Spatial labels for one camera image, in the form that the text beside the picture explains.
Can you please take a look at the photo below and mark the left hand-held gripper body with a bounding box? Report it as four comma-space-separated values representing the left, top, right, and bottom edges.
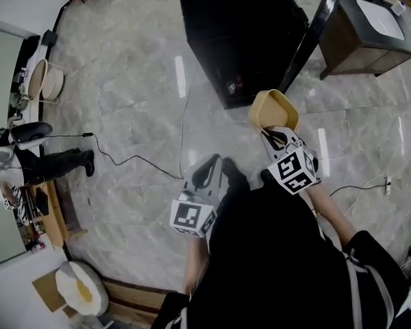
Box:
170, 153, 224, 239

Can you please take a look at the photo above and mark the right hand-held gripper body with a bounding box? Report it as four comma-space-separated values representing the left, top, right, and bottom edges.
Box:
261, 125, 321, 196

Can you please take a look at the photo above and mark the tan plastic container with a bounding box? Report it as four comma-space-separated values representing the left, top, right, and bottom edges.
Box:
247, 88, 300, 134

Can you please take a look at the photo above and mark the black mini fridge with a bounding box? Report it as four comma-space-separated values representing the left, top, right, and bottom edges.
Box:
176, 0, 343, 111

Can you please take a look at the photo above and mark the person's right forearm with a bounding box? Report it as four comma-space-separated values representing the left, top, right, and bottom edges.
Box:
306, 180, 360, 253

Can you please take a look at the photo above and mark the person's left forearm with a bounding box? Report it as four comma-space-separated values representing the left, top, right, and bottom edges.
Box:
183, 233, 210, 295

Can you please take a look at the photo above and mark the person's left black shoe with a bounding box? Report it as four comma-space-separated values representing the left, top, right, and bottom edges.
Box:
221, 157, 251, 194

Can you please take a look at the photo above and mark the person's black clothing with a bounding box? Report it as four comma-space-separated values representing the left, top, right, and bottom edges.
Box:
150, 180, 411, 329

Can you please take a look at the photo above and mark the dark wooden vanity cabinet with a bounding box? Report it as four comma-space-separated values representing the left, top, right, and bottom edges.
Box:
317, 0, 411, 81

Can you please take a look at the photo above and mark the egg-shaped white cushion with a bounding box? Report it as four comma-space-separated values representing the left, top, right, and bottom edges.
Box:
54, 260, 110, 317

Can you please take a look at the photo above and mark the wooden bench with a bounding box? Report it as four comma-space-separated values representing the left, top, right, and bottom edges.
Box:
29, 179, 89, 249

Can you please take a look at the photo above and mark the white sink basin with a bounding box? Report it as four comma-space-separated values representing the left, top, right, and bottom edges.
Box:
356, 0, 406, 42

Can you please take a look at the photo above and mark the black office chair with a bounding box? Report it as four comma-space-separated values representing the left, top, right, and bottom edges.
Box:
9, 121, 54, 147

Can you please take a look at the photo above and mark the small black box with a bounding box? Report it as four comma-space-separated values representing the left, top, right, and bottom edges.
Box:
40, 29, 59, 47

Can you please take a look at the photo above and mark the white power strip cable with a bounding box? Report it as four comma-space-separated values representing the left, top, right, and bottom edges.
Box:
329, 175, 388, 216

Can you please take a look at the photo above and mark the black floor cable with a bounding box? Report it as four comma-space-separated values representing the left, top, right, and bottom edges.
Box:
42, 132, 185, 180

